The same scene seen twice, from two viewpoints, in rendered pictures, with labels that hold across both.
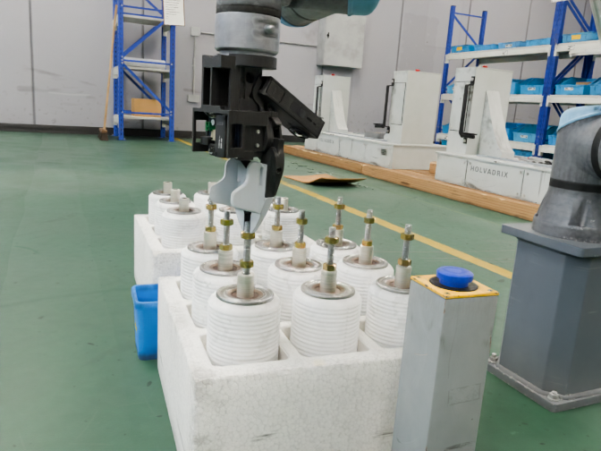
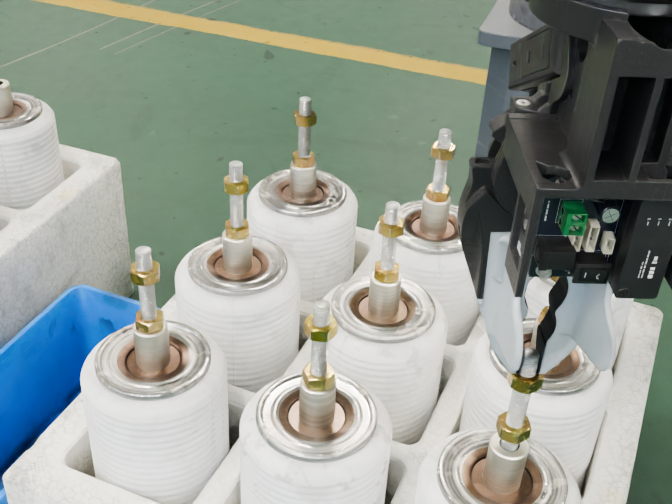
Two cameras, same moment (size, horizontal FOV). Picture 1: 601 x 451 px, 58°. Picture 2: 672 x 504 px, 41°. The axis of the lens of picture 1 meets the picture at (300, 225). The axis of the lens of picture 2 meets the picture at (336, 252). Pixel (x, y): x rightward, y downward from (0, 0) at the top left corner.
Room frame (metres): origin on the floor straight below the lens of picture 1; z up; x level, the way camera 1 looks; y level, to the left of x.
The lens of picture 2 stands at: (0.51, 0.40, 0.66)
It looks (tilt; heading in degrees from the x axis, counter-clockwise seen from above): 35 degrees down; 312
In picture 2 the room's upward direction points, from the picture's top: 3 degrees clockwise
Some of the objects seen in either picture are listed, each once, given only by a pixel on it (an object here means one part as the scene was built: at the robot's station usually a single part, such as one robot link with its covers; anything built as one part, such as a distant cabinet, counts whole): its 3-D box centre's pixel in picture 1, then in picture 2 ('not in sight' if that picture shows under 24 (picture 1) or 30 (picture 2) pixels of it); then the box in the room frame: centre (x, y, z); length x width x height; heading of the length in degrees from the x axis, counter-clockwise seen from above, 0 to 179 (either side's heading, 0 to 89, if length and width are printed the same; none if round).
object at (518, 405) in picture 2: (247, 250); (518, 404); (0.68, 0.07, 0.31); 0.01 x 0.01 x 0.08
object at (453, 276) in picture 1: (453, 278); not in sight; (0.59, -0.18, 0.32); 0.04 x 0.04 x 0.02
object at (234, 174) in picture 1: (230, 193); (512, 322); (0.68, 0.09, 0.38); 0.06 x 0.03 x 0.09; 136
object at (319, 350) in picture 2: (226, 235); (319, 353); (0.79, 0.11, 0.30); 0.01 x 0.01 x 0.08
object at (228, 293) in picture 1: (245, 294); (501, 478); (0.68, 0.07, 0.25); 0.08 x 0.08 x 0.01
